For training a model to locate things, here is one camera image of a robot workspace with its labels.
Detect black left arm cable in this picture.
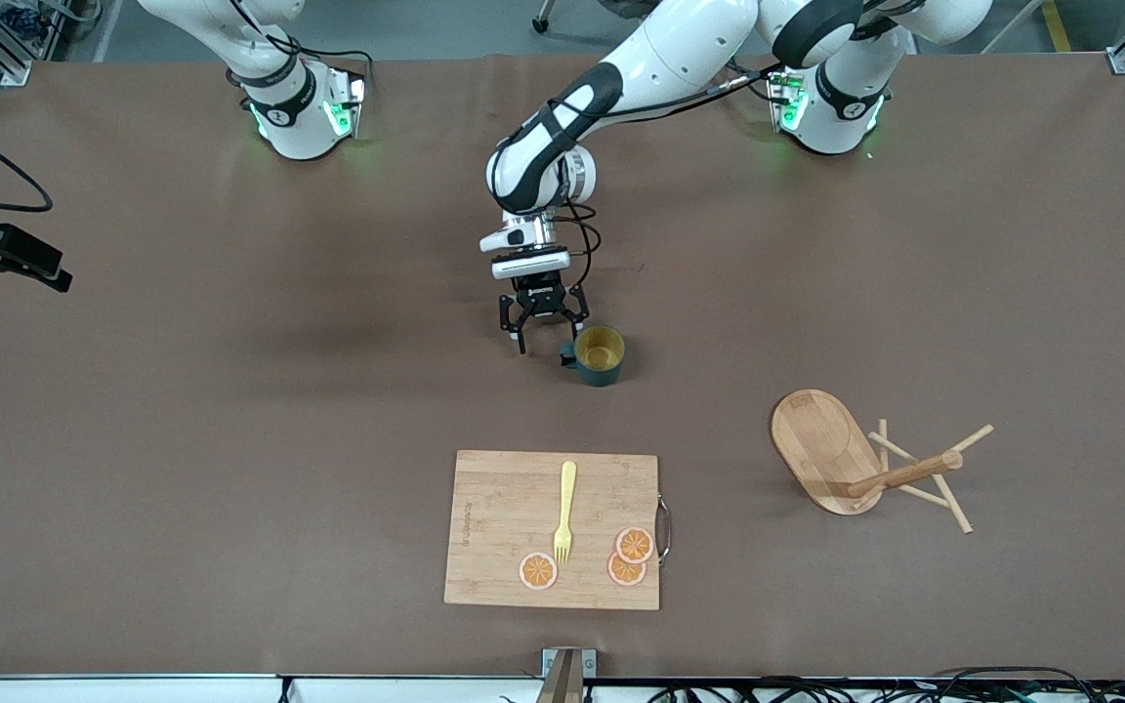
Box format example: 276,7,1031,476
553,59,788,289

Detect bamboo cutting board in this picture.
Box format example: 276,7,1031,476
443,449,661,612

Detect teal mug yellow inside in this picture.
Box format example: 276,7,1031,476
559,325,626,388

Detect metal table edge bracket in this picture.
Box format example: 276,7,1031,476
535,647,598,703

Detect office chair base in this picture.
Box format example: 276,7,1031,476
531,0,622,35

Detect wooden mug rack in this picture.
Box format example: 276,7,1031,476
770,389,996,535

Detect white table edge rail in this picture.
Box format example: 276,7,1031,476
0,674,1125,703

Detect yellow plastic fork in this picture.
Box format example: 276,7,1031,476
553,460,579,565

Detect black cable bundle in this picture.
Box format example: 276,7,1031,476
646,667,1125,703

